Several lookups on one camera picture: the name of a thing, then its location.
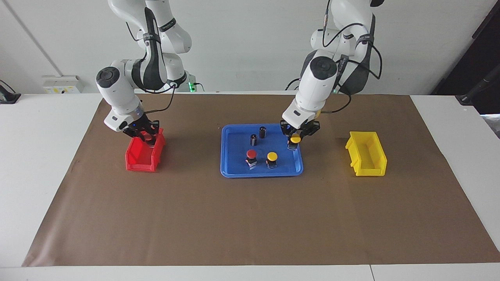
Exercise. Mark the black device on table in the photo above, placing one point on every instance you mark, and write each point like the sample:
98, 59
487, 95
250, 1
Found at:
8, 97

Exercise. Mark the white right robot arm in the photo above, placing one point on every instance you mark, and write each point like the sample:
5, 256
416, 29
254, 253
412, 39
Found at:
117, 88

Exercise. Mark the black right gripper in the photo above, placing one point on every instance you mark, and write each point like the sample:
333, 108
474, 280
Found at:
136, 125

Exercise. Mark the yellow plastic bin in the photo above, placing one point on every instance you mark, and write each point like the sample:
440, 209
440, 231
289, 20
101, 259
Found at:
369, 171

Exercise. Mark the red push button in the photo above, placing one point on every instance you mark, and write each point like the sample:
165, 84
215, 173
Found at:
147, 135
251, 153

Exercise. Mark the large black cylinder capacitor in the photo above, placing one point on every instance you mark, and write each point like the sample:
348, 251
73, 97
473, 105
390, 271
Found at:
263, 132

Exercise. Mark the blue plastic tray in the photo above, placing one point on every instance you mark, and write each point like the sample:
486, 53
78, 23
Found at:
238, 156

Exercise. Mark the small black cylinder capacitor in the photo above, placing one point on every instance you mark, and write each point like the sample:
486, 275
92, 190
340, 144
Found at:
254, 140

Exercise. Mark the white wall socket box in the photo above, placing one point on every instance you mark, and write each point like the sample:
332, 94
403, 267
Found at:
62, 84

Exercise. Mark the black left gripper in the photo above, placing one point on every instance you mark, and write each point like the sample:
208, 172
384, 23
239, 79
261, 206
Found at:
300, 129

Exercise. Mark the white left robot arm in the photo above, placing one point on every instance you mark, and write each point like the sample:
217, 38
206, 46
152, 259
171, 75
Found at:
316, 86

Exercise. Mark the brown paper table mat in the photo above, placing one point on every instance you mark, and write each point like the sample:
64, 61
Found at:
250, 218

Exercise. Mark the yellow push button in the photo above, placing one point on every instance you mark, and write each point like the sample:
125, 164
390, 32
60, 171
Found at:
272, 156
295, 139

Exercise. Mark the black stand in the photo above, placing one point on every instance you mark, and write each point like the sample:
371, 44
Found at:
480, 84

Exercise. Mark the red plastic bin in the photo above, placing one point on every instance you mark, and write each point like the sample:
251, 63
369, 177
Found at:
136, 166

